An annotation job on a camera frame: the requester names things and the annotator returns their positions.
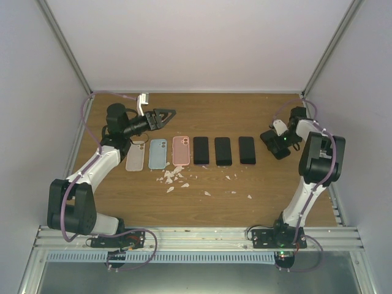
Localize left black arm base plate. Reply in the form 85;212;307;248
86;232;145;250

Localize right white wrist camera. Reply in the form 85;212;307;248
269;119;288;136

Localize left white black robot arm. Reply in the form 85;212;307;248
47;103;176;247

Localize grey slotted cable duct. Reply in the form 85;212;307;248
47;251;275;265

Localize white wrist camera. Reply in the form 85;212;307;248
137;92;149;116
269;119;288;136

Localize aluminium corner post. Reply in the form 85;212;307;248
301;0;363;99
36;0;92;94

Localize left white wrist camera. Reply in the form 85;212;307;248
137;92;149;116

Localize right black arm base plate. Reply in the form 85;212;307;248
245;225;307;250

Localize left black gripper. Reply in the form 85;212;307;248
123;109;176;138

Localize right aluminium corner post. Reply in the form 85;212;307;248
301;0;363;99

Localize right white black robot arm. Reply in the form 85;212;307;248
266;107;346;248

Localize purple black phone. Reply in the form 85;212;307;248
193;137;209;165

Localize pink phone case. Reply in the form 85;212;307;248
172;136;190;167

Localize white debris flakes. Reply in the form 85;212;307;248
144;165;258;200

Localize left aluminium corner post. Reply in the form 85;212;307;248
36;0;92;94

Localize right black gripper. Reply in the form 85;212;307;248
268;130;301;153

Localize black phone from blue case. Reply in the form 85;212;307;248
214;137;232;167

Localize purple phone from white case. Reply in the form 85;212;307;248
239;137;256;165

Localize aluminium front rail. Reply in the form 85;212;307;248
33;227;364;252

